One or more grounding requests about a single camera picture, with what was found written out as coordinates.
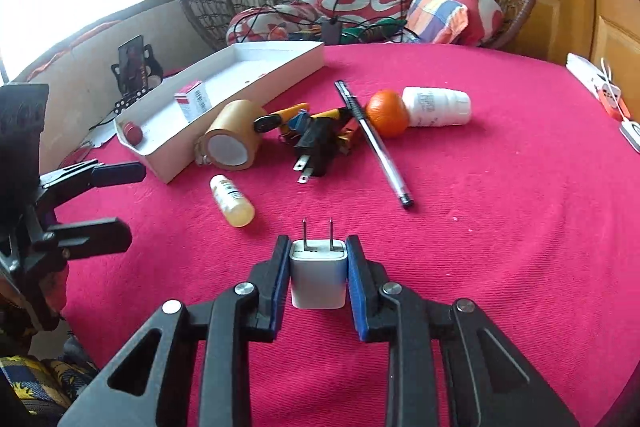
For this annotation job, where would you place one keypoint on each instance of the small yellow liquid bottle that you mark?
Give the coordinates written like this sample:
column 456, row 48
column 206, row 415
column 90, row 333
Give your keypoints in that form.
column 235, row 204

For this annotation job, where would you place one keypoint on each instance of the plaid pastel cushion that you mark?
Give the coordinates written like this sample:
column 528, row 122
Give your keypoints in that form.
column 435, row 19

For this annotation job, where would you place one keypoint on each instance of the white charger plug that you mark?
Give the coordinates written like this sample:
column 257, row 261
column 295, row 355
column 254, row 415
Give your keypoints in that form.
column 318, row 277

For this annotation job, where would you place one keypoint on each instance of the smartphone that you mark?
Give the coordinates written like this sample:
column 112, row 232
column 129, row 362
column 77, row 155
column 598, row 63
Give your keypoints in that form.
column 133, row 64

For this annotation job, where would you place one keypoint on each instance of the orange fruit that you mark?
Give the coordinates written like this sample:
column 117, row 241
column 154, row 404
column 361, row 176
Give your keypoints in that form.
column 387, row 113

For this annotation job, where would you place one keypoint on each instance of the white plastic bottle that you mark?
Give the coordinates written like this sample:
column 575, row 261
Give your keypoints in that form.
column 440, row 107

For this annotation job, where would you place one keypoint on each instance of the white cardboard tray box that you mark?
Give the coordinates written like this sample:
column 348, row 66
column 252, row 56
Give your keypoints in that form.
column 250, row 67

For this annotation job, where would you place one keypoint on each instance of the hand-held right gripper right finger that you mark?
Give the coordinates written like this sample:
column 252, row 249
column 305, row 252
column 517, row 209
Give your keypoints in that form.
column 356, row 287

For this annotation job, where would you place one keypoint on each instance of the brown tape roll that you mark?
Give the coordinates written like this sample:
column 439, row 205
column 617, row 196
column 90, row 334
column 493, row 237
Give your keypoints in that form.
column 235, row 127

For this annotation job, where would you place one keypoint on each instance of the black charger block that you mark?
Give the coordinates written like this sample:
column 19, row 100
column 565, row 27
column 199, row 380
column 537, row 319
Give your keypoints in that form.
column 331, row 32

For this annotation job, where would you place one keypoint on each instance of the white power bank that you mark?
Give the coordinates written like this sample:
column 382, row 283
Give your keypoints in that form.
column 595, row 79

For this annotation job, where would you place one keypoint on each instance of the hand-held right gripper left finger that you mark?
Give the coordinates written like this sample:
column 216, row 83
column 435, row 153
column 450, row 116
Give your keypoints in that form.
column 280, row 287

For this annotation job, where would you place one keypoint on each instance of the red white seat cushion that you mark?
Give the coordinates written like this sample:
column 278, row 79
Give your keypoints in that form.
column 265, row 24

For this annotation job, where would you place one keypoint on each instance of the small red round piece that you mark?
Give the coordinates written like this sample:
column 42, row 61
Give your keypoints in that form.
column 133, row 133

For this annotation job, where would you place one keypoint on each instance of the small white round-button device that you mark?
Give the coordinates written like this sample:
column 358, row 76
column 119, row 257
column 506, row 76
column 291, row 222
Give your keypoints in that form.
column 631, row 134

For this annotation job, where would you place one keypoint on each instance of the black white phone stand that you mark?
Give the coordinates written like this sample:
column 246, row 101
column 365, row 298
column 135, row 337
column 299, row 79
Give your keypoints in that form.
column 152, row 67

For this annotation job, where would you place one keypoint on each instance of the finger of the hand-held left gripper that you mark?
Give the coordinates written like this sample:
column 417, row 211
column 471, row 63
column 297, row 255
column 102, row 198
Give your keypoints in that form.
column 97, row 237
column 117, row 173

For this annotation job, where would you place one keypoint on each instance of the yellow blue plaid cloth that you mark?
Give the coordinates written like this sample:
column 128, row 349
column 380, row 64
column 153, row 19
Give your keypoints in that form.
column 35, row 382

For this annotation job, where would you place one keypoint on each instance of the cardboard panel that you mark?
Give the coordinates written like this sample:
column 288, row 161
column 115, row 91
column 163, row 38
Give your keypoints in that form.
column 90, row 57

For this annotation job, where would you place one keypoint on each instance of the small black object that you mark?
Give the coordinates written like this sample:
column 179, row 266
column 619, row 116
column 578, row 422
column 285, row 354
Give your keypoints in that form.
column 266, row 123

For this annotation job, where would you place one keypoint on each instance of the small red white box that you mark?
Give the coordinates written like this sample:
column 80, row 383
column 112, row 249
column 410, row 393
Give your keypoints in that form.
column 192, row 102

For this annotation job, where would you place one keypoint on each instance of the clear black pen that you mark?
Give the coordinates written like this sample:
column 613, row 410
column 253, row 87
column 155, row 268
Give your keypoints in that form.
column 372, row 142

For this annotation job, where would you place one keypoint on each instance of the black plug adapter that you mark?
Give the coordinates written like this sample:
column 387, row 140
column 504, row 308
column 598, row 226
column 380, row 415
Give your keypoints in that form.
column 315, row 147

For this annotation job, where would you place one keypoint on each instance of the green cloth item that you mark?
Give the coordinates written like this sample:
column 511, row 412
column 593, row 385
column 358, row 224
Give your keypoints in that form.
column 380, row 28

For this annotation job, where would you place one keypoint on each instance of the red white round cushion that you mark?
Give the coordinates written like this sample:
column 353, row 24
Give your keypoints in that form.
column 480, row 12

